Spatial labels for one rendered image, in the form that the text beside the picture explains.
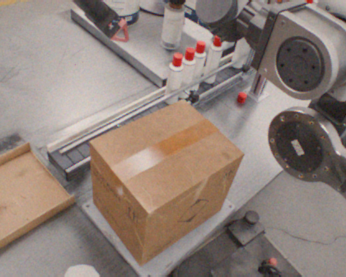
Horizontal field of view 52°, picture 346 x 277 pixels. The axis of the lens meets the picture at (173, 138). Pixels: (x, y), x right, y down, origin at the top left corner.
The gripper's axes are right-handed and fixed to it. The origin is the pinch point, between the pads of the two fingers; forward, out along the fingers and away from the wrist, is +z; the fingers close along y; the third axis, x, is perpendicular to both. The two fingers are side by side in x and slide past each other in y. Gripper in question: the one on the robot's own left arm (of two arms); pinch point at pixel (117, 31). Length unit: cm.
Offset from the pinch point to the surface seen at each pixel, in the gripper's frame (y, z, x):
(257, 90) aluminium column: -20, 60, -24
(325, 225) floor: -69, 157, -4
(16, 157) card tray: -1, 2, 51
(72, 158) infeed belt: -14.3, 7.0, 38.3
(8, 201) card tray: -15, -3, 57
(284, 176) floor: -31, 161, -10
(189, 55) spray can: -9.3, 22.8, -11.4
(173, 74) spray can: -10.3, 22.1, -2.9
